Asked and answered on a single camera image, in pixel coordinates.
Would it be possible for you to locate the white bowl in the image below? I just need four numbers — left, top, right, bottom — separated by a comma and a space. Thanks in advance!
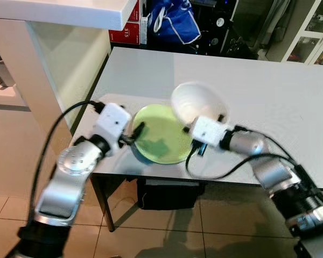
171, 82, 229, 126

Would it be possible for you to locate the green round plate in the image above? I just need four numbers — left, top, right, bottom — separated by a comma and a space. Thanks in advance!
131, 104, 195, 165

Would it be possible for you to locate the black box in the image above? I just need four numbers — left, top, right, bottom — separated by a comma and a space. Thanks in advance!
137, 178, 206, 211

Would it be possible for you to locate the black table leg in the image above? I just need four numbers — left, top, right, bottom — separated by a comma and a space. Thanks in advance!
90, 175, 117, 233

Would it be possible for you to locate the red cardboard box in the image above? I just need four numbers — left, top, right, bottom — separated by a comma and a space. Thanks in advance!
108, 0, 142, 45

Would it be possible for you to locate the black cabinet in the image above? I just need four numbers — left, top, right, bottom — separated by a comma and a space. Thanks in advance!
195, 0, 259, 59

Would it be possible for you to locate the grey object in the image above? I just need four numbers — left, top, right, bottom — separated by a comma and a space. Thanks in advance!
0, 61, 15, 90

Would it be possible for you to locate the white kitchen counter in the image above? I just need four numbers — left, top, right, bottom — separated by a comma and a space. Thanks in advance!
0, 0, 139, 31

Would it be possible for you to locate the white glass-door cabinet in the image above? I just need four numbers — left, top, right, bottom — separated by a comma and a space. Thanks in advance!
282, 0, 323, 67

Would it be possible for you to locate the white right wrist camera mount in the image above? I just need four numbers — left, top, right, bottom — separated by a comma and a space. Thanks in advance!
189, 116, 230, 147

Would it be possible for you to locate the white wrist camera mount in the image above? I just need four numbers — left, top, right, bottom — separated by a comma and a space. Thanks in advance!
94, 103, 133, 145
189, 116, 230, 147

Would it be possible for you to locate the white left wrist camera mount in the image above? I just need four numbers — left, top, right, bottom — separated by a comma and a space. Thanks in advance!
94, 103, 133, 145

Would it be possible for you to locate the black looping right arm cable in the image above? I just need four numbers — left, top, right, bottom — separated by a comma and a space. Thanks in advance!
185, 142, 299, 180

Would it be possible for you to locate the black short right arm cable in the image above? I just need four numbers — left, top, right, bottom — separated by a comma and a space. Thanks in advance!
234, 126, 283, 157

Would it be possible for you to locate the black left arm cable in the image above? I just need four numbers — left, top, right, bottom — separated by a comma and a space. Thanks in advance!
28, 100, 105, 226

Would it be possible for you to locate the blue bag with white straps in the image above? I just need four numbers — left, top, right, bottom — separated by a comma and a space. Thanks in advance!
148, 0, 202, 45

